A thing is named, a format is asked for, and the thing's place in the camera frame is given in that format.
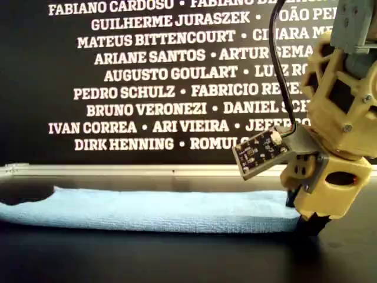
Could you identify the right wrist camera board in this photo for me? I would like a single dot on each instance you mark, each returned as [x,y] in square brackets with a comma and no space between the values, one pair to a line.
[256,153]

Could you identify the right grey camera bracket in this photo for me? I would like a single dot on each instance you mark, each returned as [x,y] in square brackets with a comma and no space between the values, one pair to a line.
[303,141]

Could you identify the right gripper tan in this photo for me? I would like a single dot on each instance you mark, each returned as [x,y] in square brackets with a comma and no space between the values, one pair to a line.
[338,165]

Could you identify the black board with white names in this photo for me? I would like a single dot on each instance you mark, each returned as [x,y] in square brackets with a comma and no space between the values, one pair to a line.
[29,29]

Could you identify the light blue cloth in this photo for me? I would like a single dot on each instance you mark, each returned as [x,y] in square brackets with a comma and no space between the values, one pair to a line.
[147,212]

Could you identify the right tan grey robot arm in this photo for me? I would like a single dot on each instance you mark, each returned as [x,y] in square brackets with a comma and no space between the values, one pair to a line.
[327,123]

